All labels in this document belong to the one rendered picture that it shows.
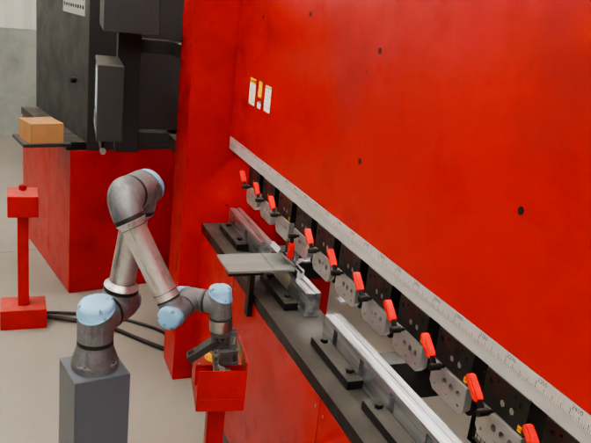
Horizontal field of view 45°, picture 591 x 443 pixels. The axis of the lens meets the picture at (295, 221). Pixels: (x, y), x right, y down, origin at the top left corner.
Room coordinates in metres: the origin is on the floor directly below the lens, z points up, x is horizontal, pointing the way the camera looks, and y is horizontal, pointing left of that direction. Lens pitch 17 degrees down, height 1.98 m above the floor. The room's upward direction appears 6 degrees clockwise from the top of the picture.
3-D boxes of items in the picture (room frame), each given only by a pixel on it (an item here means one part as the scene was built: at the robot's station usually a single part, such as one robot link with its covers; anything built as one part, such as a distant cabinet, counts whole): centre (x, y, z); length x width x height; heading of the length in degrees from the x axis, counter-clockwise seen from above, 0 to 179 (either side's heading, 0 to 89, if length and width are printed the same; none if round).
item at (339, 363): (2.06, -0.18, 0.89); 0.30 x 0.05 x 0.03; 22
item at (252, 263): (2.59, 0.14, 1.00); 0.26 x 0.18 x 0.01; 112
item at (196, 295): (2.11, 0.31, 1.02); 0.11 x 0.11 x 0.08; 76
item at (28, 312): (3.80, 1.53, 0.42); 0.25 x 0.20 x 0.83; 112
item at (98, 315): (2.07, 0.60, 0.94); 0.13 x 0.12 x 0.14; 166
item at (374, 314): (1.93, -0.29, 1.18); 0.15 x 0.09 x 0.17; 22
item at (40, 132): (4.29, 1.61, 1.05); 0.30 x 0.28 x 0.14; 34
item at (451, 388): (1.56, -0.45, 1.18); 0.15 x 0.09 x 0.17; 22
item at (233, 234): (3.18, 0.28, 0.89); 0.30 x 0.05 x 0.03; 22
